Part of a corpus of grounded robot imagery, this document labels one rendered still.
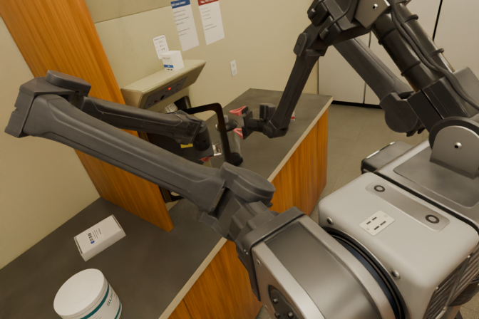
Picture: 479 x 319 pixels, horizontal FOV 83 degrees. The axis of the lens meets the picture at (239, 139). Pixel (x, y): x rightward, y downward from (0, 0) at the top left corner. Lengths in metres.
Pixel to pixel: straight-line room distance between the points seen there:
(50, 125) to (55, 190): 0.99
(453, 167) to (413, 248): 0.14
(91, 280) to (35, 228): 0.58
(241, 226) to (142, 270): 0.75
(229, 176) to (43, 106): 0.29
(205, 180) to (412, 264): 0.28
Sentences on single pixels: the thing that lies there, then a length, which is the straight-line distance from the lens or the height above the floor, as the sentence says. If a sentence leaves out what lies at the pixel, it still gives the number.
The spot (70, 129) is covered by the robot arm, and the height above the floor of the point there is 1.61.
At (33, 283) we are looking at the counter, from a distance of 1.32.
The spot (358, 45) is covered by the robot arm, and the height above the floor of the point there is 1.56.
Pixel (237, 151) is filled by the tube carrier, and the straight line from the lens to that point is 1.36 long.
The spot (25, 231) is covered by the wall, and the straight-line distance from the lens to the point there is 1.48.
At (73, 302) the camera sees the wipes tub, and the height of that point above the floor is 1.09.
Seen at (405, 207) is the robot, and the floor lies 1.53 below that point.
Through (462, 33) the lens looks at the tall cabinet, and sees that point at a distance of 3.68.
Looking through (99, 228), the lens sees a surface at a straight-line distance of 1.29.
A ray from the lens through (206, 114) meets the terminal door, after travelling 1.00.
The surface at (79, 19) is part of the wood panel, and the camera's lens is 0.84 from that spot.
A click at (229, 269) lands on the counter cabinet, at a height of 0.69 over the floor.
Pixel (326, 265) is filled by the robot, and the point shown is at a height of 1.50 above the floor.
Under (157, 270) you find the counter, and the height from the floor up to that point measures 0.94.
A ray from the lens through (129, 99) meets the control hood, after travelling 0.97.
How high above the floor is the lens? 1.77
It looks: 31 degrees down
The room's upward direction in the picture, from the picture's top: 10 degrees counter-clockwise
